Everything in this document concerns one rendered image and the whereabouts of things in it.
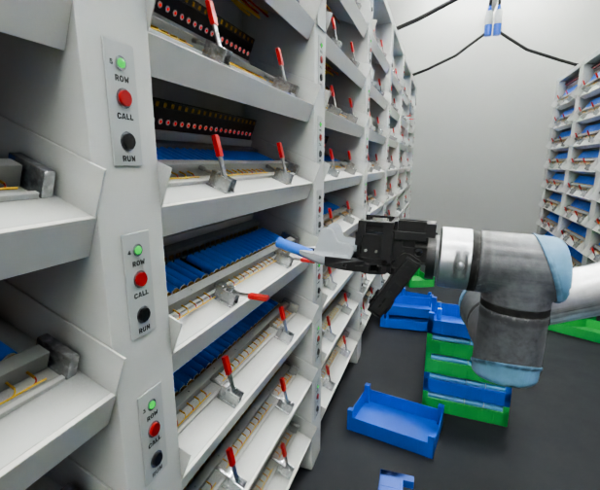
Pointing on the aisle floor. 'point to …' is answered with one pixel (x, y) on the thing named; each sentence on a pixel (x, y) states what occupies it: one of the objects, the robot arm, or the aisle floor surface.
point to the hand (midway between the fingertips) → (308, 255)
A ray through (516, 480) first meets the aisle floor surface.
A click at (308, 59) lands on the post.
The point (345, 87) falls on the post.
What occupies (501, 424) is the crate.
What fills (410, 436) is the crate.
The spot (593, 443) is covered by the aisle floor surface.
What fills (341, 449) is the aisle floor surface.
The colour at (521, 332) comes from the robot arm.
